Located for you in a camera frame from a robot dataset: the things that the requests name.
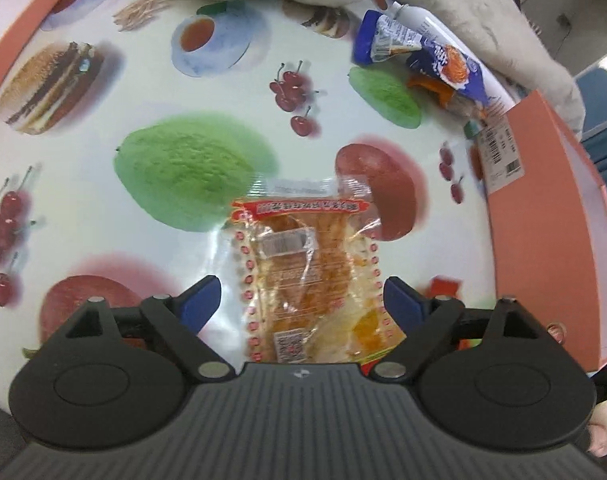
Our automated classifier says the orange clear snack packet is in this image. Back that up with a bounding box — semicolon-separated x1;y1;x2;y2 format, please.
226;174;404;365

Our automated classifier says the blue kimchi snack packet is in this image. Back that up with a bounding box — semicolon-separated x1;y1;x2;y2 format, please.
353;10;490;119

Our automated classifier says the red snack packet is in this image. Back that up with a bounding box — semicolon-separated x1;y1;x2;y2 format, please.
427;275;462;299

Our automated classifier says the person's right hand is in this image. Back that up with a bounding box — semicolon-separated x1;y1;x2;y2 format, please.
588;400;607;457

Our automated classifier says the pink box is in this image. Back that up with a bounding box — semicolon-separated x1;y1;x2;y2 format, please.
477;91;607;373

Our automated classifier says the blue chair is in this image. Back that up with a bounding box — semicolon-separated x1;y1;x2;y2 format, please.
578;67;607;187

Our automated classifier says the white spray bottle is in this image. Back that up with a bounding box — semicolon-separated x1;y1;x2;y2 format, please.
385;0;517;111

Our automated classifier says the grey duvet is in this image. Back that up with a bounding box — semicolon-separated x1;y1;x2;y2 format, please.
397;0;585;136

